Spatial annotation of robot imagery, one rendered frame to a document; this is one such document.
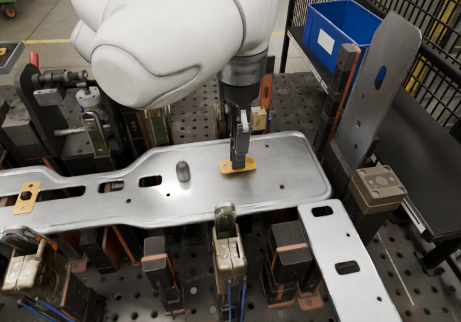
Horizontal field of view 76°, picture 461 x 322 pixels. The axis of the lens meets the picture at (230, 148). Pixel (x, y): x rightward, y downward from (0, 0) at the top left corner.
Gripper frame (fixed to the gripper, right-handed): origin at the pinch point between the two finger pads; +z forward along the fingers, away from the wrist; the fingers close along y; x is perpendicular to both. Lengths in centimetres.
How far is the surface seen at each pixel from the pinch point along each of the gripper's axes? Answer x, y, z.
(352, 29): 50, -48, -2
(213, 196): -6.7, 6.9, 5.4
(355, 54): 30.7, -13.9, -13.6
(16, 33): -192, -319, 106
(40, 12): -181, -377, 106
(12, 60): -51, -31, -10
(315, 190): 16.1, 9.3, 5.4
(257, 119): 7.3, -10.8, 0.5
